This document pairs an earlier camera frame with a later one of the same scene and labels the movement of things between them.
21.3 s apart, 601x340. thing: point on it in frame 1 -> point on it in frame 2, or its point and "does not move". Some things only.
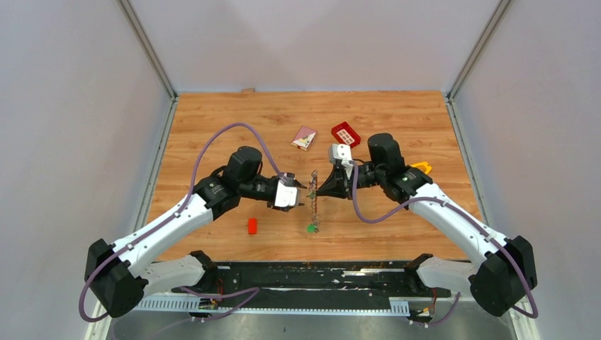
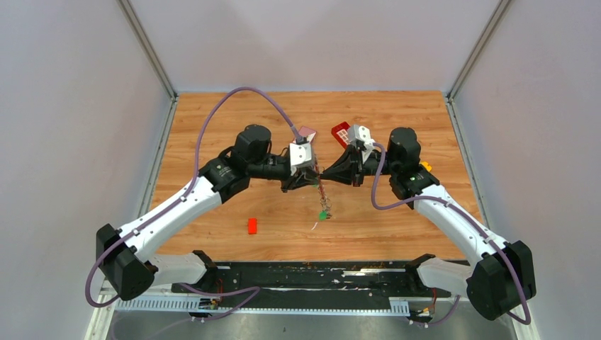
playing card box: (303, 138) does not move
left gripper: (295, 183) -> (303, 178)
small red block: (252, 226) does not move
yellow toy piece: (423, 166) does not move
